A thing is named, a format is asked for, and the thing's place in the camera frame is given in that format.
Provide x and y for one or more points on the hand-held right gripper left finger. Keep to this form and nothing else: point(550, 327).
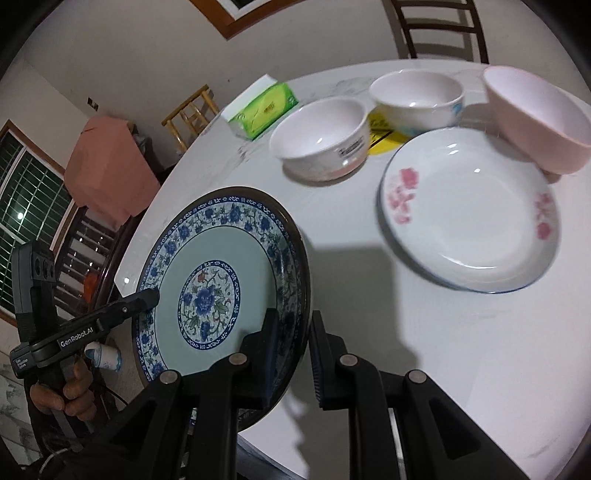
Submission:
point(270, 353)

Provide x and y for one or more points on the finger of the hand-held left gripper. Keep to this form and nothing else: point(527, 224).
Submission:
point(136, 302)

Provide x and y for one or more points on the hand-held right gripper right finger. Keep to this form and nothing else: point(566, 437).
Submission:
point(318, 364)

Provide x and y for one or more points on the blue floral plate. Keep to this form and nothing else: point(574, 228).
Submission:
point(221, 249)

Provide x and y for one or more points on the person's left hand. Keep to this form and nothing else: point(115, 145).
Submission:
point(76, 387)

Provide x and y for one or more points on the white and blue cup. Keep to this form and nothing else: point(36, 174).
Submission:
point(108, 357)

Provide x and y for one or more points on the dark wooden armchair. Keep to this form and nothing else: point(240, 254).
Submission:
point(122, 240)

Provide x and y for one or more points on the pink cloth cover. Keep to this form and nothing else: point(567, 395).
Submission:
point(106, 161)

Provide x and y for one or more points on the wood-framed barred window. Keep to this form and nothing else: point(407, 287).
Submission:
point(231, 25)
point(27, 194)

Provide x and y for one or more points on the bamboo chair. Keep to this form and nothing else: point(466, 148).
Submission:
point(191, 99)

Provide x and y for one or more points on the white plate with pink flowers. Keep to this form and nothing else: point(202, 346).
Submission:
point(471, 207)

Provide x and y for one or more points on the white bowl with label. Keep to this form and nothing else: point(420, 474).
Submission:
point(318, 124)

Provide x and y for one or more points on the green tissue box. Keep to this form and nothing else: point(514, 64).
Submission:
point(268, 108)

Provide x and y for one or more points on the yellow table sticker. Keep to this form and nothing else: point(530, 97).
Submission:
point(381, 136)

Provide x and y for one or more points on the white ribbed bowl blue print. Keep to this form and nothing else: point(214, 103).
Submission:
point(415, 92)

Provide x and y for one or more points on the pink bowl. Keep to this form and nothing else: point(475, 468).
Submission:
point(531, 120)

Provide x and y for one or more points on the dark wooden slatted chair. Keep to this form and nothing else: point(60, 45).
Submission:
point(480, 41)

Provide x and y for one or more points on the black wall switch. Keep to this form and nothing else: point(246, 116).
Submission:
point(93, 104)

